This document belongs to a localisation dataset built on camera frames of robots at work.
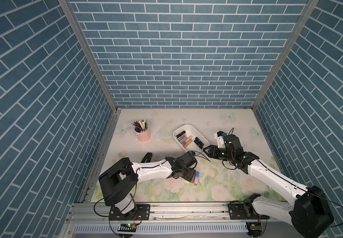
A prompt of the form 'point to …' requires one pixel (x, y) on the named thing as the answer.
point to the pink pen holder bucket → (143, 136)
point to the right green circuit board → (253, 226)
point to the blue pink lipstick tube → (196, 181)
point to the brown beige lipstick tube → (187, 143)
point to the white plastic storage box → (189, 130)
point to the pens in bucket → (141, 126)
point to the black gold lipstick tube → (199, 145)
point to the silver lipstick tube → (183, 140)
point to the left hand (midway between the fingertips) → (193, 175)
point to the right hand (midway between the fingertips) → (206, 150)
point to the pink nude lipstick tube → (187, 140)
